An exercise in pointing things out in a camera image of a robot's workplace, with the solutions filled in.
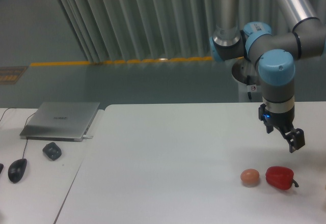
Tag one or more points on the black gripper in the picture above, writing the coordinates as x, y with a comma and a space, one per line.
283, 122

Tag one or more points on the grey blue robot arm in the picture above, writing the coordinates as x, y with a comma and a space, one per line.
272, 57

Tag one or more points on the red bell pepper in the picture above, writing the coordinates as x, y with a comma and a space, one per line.
280, 177

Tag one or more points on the brown egg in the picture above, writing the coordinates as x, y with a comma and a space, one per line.
250, 177

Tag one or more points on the grey pleated curtain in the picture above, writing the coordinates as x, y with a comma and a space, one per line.
110, 30

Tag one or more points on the small black plastic case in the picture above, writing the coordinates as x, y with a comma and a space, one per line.
52, 151

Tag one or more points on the silver closed laptop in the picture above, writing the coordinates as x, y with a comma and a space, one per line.
61, 121

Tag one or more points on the black computer mouse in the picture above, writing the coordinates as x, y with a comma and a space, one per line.
17, 169

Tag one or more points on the black keyboard corner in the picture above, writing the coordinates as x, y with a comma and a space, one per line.
1, 167

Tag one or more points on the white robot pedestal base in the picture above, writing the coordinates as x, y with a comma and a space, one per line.
246, 77

